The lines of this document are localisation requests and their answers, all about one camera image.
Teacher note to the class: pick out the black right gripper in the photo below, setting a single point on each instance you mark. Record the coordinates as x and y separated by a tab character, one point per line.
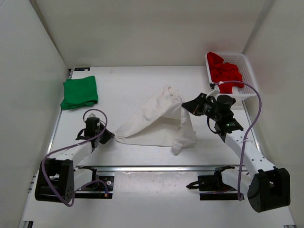
195	107

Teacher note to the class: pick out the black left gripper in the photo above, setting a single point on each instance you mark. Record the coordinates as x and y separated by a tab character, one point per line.
108	135

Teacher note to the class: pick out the white t-shirt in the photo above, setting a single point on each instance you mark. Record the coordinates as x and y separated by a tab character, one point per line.
161	121

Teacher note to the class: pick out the green t-shirt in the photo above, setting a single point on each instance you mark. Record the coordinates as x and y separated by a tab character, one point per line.
79	93

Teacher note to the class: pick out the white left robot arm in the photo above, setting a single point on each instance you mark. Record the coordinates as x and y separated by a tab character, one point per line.
59	176

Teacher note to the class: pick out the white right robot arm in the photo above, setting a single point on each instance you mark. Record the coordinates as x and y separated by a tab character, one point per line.
266	187

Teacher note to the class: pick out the red t-shirt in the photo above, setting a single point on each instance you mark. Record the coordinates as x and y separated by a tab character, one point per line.
221	71

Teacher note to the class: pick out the white plastic laundry basket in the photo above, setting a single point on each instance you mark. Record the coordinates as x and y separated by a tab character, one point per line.
245	70

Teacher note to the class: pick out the dark table label sticker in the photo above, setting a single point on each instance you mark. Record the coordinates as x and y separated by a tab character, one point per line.
81	69

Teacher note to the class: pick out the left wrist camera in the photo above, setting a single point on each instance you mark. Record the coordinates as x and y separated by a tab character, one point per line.
91	116

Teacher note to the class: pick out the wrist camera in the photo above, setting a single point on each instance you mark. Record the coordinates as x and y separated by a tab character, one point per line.
215	90
91	116

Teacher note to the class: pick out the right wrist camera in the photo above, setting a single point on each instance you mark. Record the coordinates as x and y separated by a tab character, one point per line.
215	90

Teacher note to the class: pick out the aluminium rail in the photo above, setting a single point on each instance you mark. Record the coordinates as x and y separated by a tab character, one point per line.
155	168

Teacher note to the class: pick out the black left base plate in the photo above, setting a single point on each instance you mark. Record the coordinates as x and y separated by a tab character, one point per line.
97	190

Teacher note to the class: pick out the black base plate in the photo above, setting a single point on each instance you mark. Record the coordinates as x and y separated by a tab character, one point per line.
97	190
211	189

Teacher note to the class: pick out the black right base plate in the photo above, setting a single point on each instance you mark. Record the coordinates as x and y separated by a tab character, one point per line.
211	189

